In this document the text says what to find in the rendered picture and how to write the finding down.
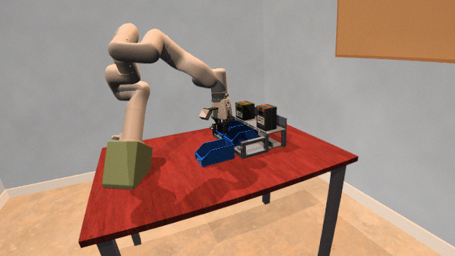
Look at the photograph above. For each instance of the blue bin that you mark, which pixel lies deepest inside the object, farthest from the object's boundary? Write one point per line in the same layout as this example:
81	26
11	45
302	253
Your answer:
214	152
230	125
235	135

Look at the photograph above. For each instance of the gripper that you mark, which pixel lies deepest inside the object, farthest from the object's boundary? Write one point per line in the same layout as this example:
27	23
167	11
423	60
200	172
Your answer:
224	112

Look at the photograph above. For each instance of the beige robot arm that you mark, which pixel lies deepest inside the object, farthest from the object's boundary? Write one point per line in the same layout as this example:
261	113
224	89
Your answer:
124	77

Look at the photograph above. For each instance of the white shelf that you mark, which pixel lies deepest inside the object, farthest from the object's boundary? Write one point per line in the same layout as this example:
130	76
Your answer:
263	143

